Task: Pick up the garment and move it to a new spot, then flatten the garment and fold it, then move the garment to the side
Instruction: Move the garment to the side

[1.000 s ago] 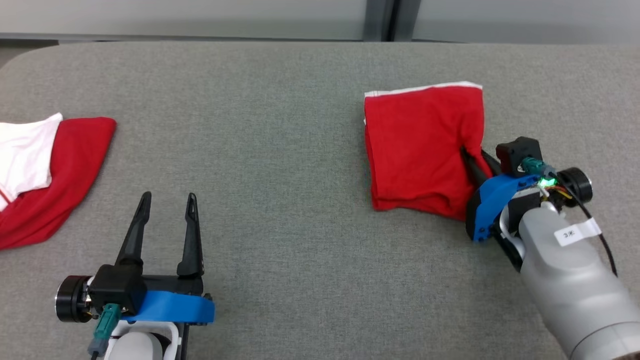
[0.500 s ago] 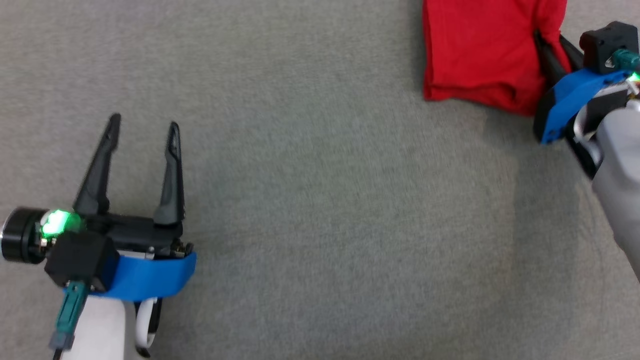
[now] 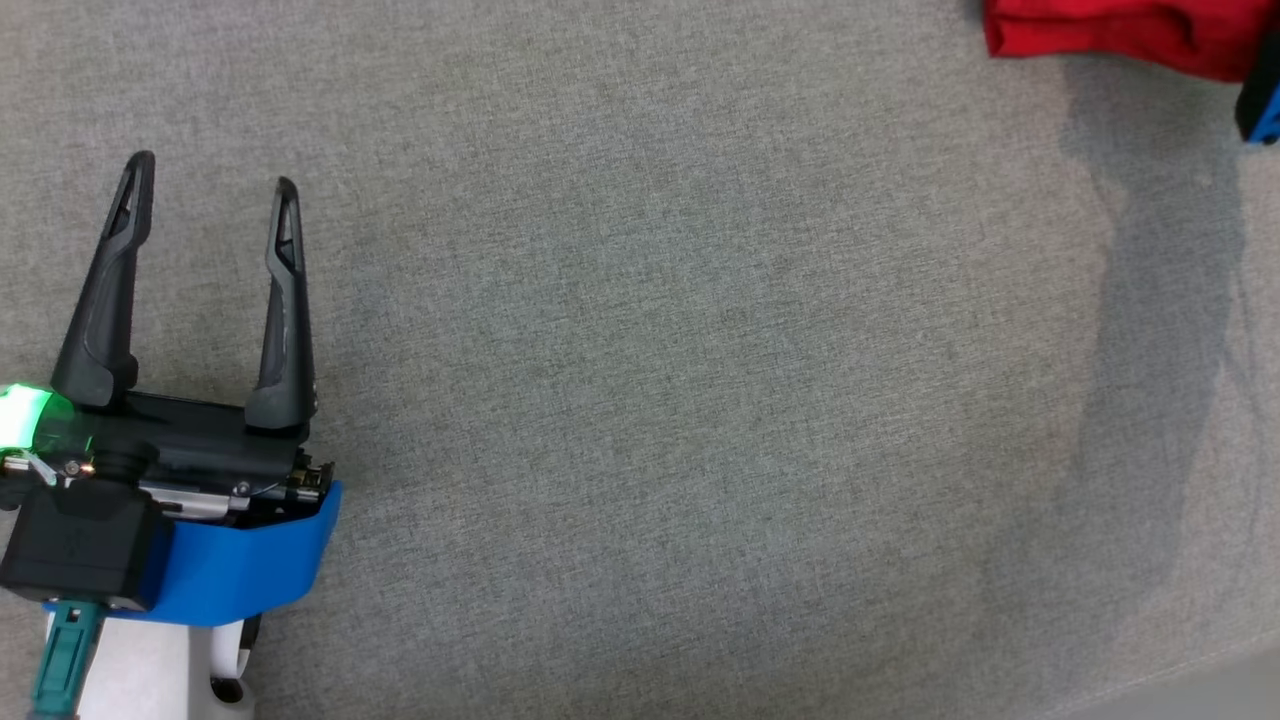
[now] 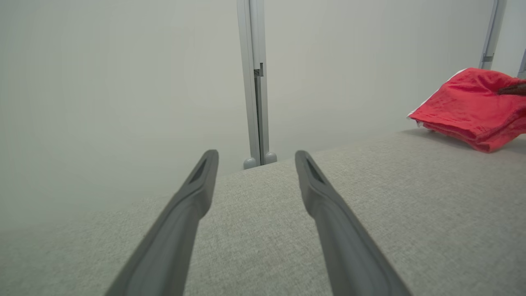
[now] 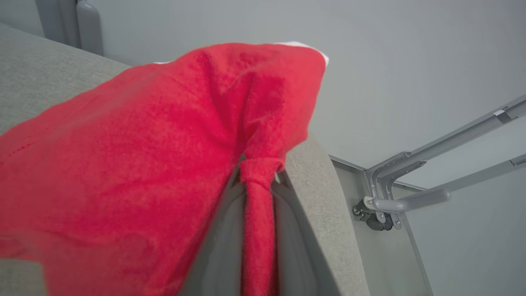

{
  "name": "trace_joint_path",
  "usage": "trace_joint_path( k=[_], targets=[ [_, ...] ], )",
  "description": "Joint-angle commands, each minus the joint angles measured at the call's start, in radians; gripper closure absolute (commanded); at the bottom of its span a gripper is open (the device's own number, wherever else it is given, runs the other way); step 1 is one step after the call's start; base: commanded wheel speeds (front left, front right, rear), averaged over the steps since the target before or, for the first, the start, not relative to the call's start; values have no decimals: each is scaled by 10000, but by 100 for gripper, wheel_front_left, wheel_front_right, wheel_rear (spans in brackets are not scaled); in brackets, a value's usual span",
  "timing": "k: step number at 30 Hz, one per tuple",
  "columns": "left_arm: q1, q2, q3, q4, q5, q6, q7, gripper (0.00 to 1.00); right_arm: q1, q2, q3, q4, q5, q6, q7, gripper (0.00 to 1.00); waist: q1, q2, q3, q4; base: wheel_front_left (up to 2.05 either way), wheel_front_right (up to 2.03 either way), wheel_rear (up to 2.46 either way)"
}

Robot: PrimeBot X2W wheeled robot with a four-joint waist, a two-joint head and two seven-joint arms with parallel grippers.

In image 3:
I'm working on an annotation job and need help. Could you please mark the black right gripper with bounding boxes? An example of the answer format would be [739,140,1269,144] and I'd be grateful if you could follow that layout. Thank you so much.
[1236,30,1280,137]

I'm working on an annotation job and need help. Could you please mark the red shorts with number 23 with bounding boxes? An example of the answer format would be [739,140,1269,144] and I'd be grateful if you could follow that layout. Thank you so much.
[982,0,1280,84]

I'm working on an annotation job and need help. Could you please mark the teal left cable connector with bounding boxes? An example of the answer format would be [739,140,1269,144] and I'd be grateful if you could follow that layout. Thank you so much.
[28,598,107,720]

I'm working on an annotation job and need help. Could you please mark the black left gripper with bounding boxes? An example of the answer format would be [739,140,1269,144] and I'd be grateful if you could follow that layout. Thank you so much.
[0,150,336,527]

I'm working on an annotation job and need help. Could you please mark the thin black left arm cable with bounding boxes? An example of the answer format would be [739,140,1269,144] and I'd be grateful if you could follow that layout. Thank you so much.
[208,615,264,707]

